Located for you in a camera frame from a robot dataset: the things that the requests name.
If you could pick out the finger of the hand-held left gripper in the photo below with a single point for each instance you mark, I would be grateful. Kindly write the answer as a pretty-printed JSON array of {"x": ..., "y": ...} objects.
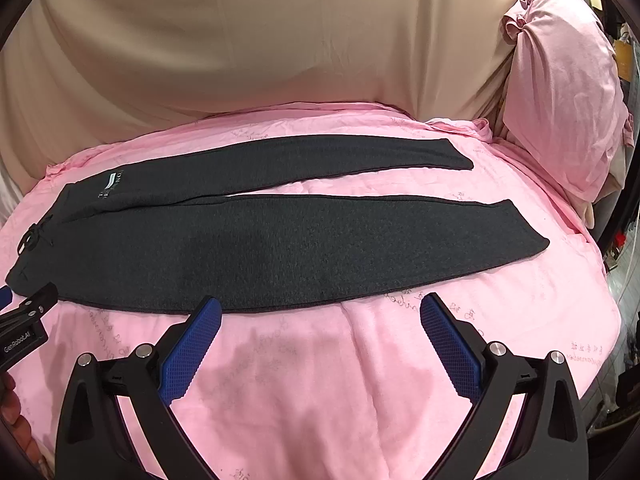
[{"x": 35, "y": 300}]

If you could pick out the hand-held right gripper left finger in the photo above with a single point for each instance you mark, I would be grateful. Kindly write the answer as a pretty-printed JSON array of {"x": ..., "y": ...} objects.
[{"x": 192, "y": 345}]

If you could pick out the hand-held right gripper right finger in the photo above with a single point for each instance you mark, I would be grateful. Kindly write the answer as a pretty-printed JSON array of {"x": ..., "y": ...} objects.
[{"x": 450, "y": 345}]

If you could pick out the dark grey pants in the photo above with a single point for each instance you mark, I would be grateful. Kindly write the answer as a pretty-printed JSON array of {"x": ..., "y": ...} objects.
[{"x": 300, "y": 245}]

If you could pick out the person's left hand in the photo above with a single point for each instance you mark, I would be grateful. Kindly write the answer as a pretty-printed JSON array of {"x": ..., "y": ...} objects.
[{"x": 10, "y": 400}]

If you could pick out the pink printed blanket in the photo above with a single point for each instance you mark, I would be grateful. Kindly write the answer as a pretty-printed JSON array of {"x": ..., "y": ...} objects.
[{"x": 325, "y": 385}]

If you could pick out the pink pillow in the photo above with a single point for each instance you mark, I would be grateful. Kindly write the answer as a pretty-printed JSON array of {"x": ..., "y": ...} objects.
[{"x": 565, "y": 85}]

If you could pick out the beige bed sheet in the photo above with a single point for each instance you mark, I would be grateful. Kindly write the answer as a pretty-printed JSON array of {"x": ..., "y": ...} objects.
[{"x": 250, "y": 35}]

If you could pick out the pile of household clutter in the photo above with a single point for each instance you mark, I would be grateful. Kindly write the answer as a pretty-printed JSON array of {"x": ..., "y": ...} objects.
[{"x": 625, "y": 60}]

